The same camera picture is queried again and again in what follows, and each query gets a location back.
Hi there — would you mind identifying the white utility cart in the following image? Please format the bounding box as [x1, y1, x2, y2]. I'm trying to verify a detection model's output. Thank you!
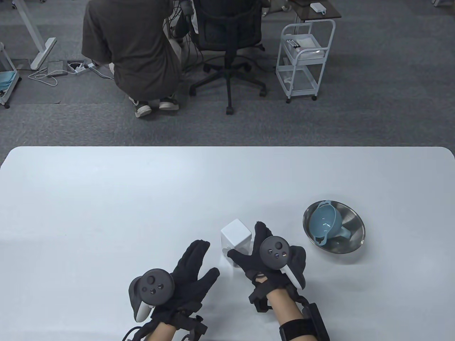
[276, 19, 336, 103]

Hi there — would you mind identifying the dark wooden desk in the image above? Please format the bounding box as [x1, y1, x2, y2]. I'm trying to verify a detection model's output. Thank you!
[287, 0, 342, 21]

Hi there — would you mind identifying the white jar lid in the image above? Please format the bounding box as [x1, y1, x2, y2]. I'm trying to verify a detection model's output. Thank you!
[220, 219, 253, 251]

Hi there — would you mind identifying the steel bowl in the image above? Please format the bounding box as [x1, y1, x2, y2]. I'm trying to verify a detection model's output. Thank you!
[303, 200, 366, 254]

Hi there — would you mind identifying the bundle of black cables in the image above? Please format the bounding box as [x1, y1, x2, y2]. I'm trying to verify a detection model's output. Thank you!
[170, 9, 205, 82]

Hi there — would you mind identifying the black cable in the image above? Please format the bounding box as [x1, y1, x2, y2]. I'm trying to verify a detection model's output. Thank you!
[123, 325, 143, 341]

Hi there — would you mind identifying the black battery pack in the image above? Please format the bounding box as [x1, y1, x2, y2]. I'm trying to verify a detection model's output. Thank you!
[278, 302, 330, 341]

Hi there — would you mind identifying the white desk leg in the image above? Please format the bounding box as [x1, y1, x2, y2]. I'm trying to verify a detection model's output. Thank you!
[16, 0, 57, 70]

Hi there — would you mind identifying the black controller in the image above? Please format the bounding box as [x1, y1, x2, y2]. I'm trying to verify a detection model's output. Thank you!
[259, 236, 307, 289]
[129, 267, 175, 323]

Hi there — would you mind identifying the white rolling rack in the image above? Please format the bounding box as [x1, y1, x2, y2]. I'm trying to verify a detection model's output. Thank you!
[0, 43, 21, 109]

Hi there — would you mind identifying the white cable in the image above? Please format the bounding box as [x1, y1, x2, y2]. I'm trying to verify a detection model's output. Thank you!
[28, 67, 59, 86]

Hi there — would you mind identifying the person's left hand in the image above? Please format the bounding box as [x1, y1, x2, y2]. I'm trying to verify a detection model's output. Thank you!
[151, 240, 220, 323]

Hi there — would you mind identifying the blue funnel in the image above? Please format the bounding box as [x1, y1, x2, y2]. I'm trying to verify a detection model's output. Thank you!
[308, 200, 352, 246]

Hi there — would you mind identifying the grey flat box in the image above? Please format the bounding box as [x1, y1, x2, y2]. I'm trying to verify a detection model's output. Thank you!
[47, 60, 68, 77]

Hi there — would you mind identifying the person's left forearm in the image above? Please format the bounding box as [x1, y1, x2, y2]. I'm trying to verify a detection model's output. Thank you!
[148, 321, 176, 341]

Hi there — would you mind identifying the black office chair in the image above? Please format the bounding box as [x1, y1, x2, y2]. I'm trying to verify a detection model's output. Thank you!
[189, 0, 268, 115]

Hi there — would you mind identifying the person's right forearm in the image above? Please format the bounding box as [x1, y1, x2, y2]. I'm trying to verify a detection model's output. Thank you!
[267, 288, 303, 325]

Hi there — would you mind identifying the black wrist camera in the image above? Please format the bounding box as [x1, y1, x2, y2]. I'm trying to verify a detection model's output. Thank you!
[248, 282, 274, 313]
[178, 314, 208, 341]

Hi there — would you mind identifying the person's right hand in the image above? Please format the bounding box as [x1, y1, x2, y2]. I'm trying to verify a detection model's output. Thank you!
[227, 221, 296, 292]

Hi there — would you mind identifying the clear coffee jar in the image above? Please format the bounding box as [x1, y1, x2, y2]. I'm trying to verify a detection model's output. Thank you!
[223, 245, 253, 269]

